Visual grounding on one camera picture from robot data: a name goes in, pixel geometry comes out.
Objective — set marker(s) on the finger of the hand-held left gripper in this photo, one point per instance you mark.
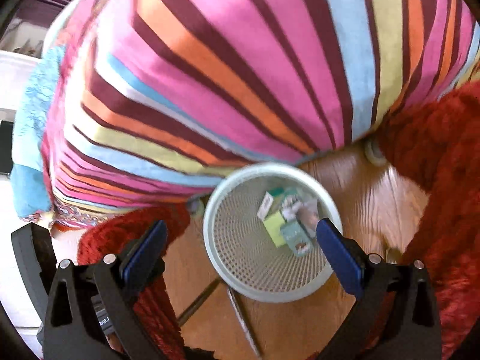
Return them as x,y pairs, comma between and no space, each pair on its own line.
33,255

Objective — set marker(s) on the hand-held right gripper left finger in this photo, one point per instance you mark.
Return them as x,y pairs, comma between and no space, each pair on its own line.
146,247

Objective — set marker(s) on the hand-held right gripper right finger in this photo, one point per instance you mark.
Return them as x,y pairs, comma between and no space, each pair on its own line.
337,255

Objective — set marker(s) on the large green box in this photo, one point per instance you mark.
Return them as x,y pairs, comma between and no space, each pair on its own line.
275,228

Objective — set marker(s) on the white teal box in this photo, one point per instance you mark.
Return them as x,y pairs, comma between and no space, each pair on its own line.
290,202

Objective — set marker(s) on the long green white box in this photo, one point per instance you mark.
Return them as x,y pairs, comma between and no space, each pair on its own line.
266,204

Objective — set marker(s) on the white mesh wastebasket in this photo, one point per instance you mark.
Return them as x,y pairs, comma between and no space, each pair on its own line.
240,255

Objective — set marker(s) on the paisley patterned bed sheet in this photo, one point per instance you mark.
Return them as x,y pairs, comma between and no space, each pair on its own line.
75,217

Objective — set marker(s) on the blue patterned quilt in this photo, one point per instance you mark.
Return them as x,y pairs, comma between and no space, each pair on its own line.
32,183

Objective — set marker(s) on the white bed caster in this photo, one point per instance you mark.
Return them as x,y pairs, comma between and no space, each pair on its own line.
375,153

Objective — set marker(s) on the black television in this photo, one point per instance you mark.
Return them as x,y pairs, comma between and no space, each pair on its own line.
5,146

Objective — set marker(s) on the striped bed sheet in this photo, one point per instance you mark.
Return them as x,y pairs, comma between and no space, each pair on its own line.
225,63

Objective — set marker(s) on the white wall cabinet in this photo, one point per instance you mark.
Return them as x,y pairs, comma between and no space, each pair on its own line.
15,82

